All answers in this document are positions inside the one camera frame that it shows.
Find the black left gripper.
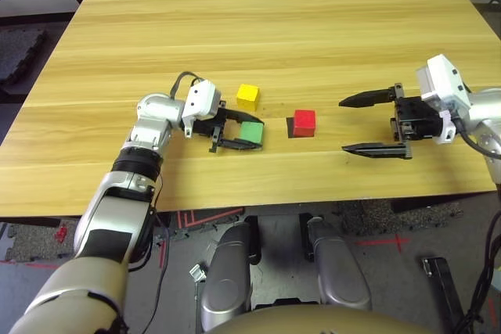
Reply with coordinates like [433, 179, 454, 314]
[193, 109, 265, 154]

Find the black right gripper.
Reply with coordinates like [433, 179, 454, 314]
[338, 82, 445, 161]

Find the green wooden block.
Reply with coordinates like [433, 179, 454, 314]
[238, 121, 265, 149]

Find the yellow wooden block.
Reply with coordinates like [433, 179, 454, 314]
[236, 83, 261, 112]

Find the red wooden block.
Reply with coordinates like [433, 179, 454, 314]
[293, 110, 317, 138]

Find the speckled grey foam mat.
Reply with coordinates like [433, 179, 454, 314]
[340, 199, 465, 235]
[7, 218, 81, 263]

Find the black mat with red lines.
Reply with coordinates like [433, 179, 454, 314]
[178, 207, 246, 229]

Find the grey left robot thigh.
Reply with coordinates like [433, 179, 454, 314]
[199, 221, 259, 331]

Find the grey robot thigh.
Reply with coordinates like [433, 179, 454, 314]
[307, 216, 372, 311]
[199, 221, 259, 331]

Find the small silver metal clip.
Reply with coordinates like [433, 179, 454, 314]
[189, 264, 207, 283]

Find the grey right robot thigh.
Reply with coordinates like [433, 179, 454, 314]
[307, 216, 372, 311]

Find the black box on floor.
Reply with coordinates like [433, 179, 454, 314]
[421, 256, 469, 334]

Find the tan robot torso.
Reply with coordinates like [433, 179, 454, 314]
[203, 304, 435, 334]

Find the dark foam floor mat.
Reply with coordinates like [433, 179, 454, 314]
[0, 27, 48, 92]

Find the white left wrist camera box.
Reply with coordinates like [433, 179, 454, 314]
[180, 79, 222, 139]

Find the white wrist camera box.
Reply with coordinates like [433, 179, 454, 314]
[415, 54, 473, 145]
[180, 79, 222, 139]

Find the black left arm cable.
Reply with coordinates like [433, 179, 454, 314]
[128, 70, 205, 334]

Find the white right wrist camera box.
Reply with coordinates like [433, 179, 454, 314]
[415, 54, 473, 145]

